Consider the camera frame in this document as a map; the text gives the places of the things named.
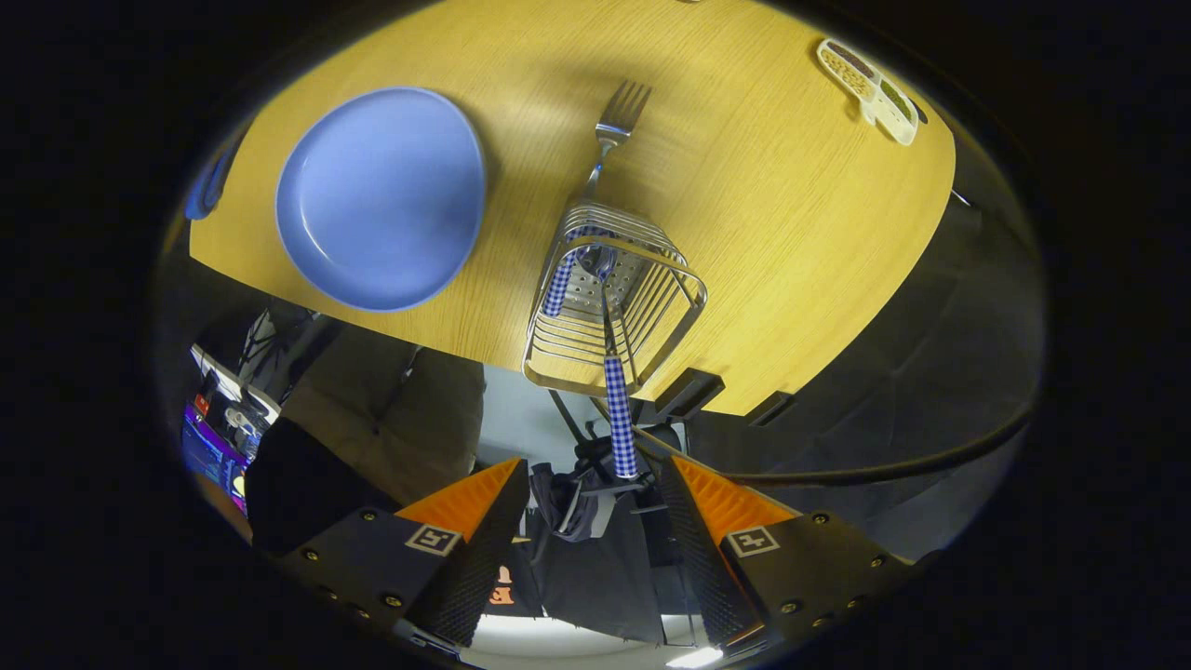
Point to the blue folded cloth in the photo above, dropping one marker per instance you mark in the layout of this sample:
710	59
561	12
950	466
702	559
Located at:
205	191

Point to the white divided snack tray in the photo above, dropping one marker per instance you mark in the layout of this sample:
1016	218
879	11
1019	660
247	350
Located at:
870	88

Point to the glowing screen device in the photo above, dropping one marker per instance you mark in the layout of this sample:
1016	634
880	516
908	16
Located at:
209	447

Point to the person's khaki trousers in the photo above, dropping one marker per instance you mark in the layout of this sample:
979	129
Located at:
391	409

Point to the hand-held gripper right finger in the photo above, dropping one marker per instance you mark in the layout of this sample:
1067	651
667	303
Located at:
712	568

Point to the black table bracket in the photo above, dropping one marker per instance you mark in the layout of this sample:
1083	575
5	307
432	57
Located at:
772	409
689	395

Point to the dark grey cloth bundle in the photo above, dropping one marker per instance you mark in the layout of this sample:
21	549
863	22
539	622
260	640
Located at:
568	502

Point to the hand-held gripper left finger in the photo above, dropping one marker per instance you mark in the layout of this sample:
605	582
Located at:
484	568

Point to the blue round plate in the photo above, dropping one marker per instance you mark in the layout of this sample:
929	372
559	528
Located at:
381	200

